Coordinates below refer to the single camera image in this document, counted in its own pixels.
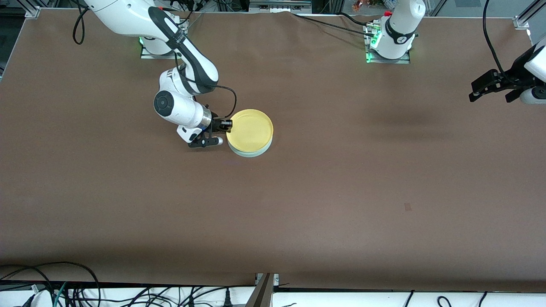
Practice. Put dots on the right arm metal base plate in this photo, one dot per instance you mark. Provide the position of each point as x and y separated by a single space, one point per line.
147 54

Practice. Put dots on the colourful toy clutter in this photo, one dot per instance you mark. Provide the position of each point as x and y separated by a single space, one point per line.
362 4

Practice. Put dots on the pale green round plate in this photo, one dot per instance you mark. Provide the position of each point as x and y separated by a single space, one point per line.
251 154

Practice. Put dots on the aluminium corner profile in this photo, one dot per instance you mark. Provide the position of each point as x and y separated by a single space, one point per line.
522 21
33 10

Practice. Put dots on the yellow round plate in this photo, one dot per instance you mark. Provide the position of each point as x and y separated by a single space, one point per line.
251 130

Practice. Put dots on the black power plug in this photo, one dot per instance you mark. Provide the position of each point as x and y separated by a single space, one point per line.
227 298

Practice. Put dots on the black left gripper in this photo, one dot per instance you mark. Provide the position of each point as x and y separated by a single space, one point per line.
515 73

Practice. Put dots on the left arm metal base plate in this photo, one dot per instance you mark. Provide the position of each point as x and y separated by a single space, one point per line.
405 60

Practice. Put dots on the aluminium frame rail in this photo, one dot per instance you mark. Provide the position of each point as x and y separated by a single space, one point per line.
279 5

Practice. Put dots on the brown table cover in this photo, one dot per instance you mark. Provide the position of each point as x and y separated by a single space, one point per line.
273 213

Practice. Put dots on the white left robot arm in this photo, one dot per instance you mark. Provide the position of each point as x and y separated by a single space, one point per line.
401 25

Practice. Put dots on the aluminium profile bracket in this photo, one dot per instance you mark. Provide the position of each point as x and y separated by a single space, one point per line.
262 294

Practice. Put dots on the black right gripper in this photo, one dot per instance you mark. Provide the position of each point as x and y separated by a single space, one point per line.
216 123

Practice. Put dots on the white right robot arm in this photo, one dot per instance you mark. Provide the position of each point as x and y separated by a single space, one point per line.
128 17

